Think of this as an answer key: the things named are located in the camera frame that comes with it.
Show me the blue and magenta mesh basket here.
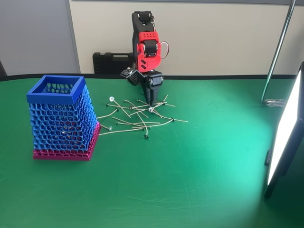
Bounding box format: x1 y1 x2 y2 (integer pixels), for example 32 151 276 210
26 75 102 162

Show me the black plastic tool case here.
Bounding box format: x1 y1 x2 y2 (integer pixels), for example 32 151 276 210
92 52 134 75

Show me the green cloth with black rim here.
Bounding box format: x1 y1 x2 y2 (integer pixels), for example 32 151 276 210
0 74 304 228

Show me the silver metal stand pole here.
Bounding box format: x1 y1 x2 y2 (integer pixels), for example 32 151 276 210
260 0 297 109

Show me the bright LED light panel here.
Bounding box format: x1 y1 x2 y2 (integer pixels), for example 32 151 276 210
264 61 304 200

